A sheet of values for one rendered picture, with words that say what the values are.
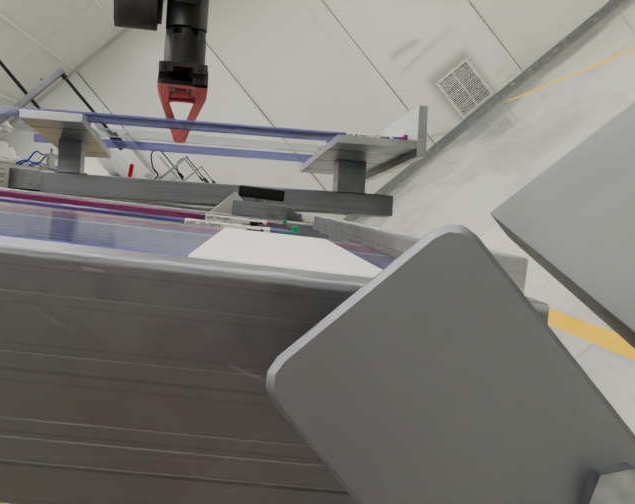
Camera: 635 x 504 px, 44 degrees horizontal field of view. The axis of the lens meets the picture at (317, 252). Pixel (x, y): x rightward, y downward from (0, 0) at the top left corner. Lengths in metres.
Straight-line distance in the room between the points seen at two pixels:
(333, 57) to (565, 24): 2.48
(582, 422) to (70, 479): 0.12
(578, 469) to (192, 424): 0.09
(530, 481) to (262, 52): 8.29
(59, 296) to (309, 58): 8.25
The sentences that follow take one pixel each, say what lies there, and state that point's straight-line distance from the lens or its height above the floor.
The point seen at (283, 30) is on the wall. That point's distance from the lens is 8.47.
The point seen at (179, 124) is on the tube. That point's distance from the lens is 1.01.
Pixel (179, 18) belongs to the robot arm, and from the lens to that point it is 1.14.
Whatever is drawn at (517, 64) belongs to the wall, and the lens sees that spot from 8.84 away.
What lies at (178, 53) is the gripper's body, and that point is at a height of 1.01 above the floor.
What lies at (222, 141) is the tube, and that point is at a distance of 1.13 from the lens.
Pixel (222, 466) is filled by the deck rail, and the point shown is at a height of 0.74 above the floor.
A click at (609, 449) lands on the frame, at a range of 0.17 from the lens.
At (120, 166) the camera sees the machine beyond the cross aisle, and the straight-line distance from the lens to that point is 5.23.
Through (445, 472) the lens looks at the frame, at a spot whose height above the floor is 0.72.
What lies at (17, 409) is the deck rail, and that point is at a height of 0.78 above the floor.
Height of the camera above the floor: 0.78
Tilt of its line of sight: 5 degrees down
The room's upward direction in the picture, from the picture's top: 39 degrees counter-clockwise
